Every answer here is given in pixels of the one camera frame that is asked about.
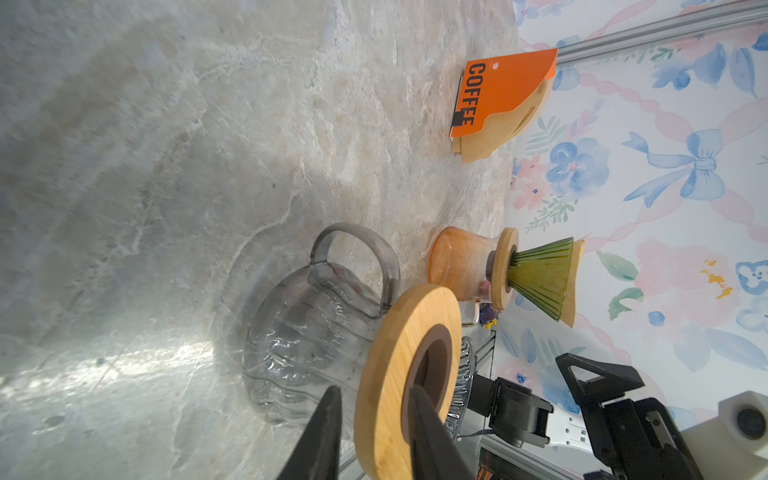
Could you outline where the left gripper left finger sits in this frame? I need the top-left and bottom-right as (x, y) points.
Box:
(277, 386), (342, 480)

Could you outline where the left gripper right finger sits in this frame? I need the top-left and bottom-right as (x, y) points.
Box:
(408, 386), (474, 480)

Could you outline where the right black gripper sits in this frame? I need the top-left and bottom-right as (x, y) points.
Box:
(555, 353), (703, 479)

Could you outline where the wooden ring holder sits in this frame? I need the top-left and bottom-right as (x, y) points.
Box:
(486, 227), (519, 311)
(354, 284), (462, 479)

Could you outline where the green glass dripper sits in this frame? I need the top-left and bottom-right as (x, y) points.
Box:
(507, 237), (576, 321)

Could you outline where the orange glass carafe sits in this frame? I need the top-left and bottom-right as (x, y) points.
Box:
(427, 227), (498, 303)

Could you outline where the clear glass dripper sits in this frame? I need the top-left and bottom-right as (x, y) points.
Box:
(444, 336), (477, 440)

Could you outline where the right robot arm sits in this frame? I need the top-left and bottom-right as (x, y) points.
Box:
(468, 353), (703, 479)

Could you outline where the clear glass carafe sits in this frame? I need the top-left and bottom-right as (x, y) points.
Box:
(241, 223), (401, 440)

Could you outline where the colourful toy figure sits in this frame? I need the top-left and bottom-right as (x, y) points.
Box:
(478, 303), (499, 330)

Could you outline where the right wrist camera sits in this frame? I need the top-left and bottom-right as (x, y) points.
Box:
(682, 391), (767, 480)

